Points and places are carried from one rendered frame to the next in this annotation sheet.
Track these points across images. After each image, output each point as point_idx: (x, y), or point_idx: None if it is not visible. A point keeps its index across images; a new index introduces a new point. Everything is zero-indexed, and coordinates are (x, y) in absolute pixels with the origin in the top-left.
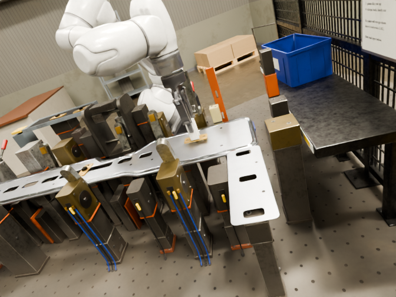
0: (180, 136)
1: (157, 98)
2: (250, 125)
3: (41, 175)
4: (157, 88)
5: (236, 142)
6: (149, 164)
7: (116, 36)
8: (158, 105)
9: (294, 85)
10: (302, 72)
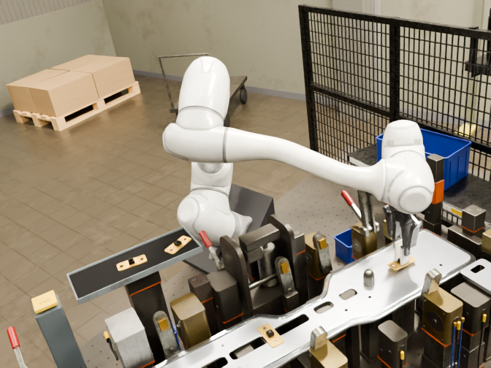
0: (363, 262)
1: (218, 207)
2: (440, 238)
3: (174, 366)
4: (212, 191)
5: (454, 259)
6: (375, 303)
7: (431, 173)
8: (220, 219)
9: (446, 188)
10: (451, 174)
